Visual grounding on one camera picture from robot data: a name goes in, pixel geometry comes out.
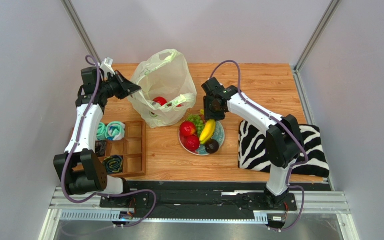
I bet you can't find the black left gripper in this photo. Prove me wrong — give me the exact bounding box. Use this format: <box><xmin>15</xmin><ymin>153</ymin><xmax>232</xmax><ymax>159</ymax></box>
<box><xmin>99</xmin><ymin>71</ymin><xmax>141</xmax><ymax>101</ymax></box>

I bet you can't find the yellow banana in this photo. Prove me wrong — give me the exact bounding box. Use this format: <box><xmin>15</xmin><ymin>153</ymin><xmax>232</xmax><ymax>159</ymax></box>
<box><xmin>199</xmin><ymin>119</ymin><xmax>216</xmax><ymax>145</ymax></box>

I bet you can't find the red apple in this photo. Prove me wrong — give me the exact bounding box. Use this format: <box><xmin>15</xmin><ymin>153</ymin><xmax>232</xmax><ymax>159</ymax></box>
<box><xmin>152</xmin><ymin>96</ymin><xmax>168</xmax><ymax>107</ymax></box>

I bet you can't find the dark avocado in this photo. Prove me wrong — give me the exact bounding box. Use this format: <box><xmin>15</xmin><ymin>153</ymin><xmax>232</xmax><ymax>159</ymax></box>
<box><xmin>204</xmin><ymin>139</ymin><xmax>220</xmax><ymax>155</ymax></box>

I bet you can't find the pale green plastic bag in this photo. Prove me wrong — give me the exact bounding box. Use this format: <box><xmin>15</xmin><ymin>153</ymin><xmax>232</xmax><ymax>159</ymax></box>
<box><xmin>127</xmin><ymin>49</ymin><xmax>197</xmax><ymax>129</ymax></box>

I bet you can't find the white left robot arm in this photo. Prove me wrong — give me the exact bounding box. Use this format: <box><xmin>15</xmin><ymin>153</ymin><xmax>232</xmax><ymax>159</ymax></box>
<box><xmin>53</xmin><ymin>65</ymin><xmax>141</xmax><ymax>196</ymax></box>

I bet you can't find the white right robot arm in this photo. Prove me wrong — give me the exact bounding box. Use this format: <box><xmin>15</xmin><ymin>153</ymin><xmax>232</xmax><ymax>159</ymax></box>
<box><xmin>201</xmin><ymin>77</ymin><xmax>306</xmax><ymax>198</ymax></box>

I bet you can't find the green grape bunch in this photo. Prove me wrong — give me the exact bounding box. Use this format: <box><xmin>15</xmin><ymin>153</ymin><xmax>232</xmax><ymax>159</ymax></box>
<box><xmin>186</xmin><ymin>114</ymin><xmax>205</xmax><ymax>137</ymax></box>

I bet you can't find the patterned ceramic plate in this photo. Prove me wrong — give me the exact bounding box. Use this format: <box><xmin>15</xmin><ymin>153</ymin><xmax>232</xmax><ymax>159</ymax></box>
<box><xmin>178</xmin><ymin>113</ymin><xmax>225</xmax><ymax>156</ymax></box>

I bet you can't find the red round fruit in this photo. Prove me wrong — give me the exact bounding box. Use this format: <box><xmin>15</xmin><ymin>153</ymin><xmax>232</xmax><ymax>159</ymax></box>
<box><xmin>179</xmin><ymin>121</ymin><xmax>197</xmax><ymax>137</ymax></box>

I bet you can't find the teal white rolled sock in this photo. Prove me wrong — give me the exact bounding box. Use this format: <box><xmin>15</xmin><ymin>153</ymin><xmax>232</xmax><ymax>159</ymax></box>
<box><xmin>105</xmin><ymin>121</ymin><xmax>126</xmax><ymax>141</ymax></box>

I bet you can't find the wooden compartment tray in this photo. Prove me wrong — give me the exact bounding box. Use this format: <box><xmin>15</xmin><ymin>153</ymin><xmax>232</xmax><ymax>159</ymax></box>
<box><xmin>98</xmin><ymin>121</ymin><xmax>147</xmax><ymax>178</ymax></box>

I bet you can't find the zebra striped cushion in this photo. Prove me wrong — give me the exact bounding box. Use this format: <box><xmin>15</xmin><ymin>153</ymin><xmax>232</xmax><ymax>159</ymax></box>
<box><xmin>238</xmin><ymin>120</ymin><xmax>330</xmax><ymax>178</ymax></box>

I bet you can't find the black rolled sock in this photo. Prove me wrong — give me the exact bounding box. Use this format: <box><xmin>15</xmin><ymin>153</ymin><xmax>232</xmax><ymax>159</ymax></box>
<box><xmin>95</xmin><ymin>140</ymin><xmax>107</xmax><ymax>157</ymax></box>

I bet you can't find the dark green rolled sock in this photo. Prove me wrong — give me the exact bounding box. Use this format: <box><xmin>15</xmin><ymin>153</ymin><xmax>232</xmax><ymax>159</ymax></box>
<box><xmin>102</xmin><ymin>155</ymin><xmax>124</xmax><ymax>175</ymax></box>

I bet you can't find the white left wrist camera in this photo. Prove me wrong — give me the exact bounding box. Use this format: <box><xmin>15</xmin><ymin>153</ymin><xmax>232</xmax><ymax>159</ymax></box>
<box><xmin>99</xmin><ymin>57</ymin><xmax>115</xmax><ymax>79</ymax></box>

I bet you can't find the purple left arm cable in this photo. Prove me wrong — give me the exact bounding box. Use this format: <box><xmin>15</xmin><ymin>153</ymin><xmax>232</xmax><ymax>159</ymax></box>
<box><xmin>60</xmin><ymin>54</ymin><xmax>158</xmax><ymax>229</ymax></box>

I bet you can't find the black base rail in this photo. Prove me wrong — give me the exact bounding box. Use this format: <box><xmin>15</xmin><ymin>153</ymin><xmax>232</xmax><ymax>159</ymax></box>
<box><xmin>90</xmin><ymin>179</ymin><xmax>333</xmax><ymax>221</ymax></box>

